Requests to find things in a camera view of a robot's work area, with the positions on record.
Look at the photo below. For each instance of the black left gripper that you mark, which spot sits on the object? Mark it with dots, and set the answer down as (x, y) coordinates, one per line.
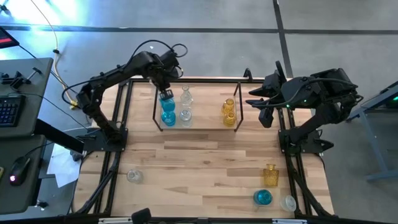
(163, 77)

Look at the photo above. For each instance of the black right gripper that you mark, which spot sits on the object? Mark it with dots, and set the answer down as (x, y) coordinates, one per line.
(275, 88)

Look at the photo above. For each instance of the tall teal textured glass vase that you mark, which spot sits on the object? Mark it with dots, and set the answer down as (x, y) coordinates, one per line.
(168, 105)

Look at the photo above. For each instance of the clear flared glass vase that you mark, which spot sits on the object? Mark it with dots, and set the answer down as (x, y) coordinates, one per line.
(185, 90)

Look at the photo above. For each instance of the teal embossed glass vase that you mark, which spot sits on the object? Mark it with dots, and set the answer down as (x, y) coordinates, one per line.
(168, 119)

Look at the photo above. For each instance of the clear ribbed glass vase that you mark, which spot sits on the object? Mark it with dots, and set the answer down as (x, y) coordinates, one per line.
(185, 117)

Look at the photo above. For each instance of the tall yellow glass vase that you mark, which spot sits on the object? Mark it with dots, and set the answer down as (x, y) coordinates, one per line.
(228, 106)

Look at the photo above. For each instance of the yellow ribbed glass vase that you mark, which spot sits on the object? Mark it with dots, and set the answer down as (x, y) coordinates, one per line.
(229, 119)

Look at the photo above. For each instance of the yellow square glass bottle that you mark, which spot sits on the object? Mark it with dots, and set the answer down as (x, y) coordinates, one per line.
(271, 176)

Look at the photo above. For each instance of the clear round glass vase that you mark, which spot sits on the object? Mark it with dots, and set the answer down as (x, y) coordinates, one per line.
(134, 176)

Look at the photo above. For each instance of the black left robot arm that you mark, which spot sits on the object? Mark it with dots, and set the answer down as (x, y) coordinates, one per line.
(105, 76)

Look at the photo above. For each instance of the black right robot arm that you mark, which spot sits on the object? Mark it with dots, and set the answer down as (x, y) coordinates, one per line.
(329, 90)

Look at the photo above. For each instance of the black-framed wooden shelf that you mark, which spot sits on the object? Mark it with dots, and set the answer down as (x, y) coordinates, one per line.
(205, 105)

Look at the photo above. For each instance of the round teal glass vase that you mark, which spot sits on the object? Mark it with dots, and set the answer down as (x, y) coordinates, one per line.
(262, 197)

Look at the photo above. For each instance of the clear frosted glass vase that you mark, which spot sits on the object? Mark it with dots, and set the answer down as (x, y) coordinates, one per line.
(288, 203)

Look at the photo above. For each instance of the black diagonal bar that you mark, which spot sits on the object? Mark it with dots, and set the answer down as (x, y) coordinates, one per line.
(59, 137)

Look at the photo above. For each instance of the dark rounded object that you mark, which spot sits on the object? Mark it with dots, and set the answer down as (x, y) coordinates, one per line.
(141, 215)

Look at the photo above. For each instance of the white paper sheet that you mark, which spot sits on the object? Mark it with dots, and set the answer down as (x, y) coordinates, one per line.
(63, 168)

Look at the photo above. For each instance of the grey desk top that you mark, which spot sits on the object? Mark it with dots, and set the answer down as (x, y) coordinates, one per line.
(34, 102)
(18, 199)

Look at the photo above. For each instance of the blue-grey table stand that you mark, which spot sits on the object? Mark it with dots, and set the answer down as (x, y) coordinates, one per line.
(382, 174)

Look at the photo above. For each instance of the black desk clamp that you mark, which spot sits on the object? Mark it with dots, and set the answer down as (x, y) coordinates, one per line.
(17, 81)

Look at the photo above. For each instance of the black keyboard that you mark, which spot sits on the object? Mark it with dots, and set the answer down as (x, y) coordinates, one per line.
(11, 110)

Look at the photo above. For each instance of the black computer mouse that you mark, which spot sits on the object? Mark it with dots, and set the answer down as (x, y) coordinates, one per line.
(19, 169)

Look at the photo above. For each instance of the black device with red light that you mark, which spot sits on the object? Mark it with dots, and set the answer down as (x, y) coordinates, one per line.
(6, 39)

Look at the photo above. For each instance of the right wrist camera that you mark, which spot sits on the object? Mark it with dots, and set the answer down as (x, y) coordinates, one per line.
(266, 118)

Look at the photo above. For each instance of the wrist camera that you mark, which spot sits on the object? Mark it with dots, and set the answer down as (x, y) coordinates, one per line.
(266, 118)
(171, 59)

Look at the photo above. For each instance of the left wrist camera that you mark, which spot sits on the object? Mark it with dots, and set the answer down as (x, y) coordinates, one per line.
(171, 59)

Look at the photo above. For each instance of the black aluminium table frame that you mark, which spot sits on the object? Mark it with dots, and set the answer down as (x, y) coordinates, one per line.
(202, 80)

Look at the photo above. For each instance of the white bracket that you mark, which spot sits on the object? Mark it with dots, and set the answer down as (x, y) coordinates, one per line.
(289, 221)
(115, 220)

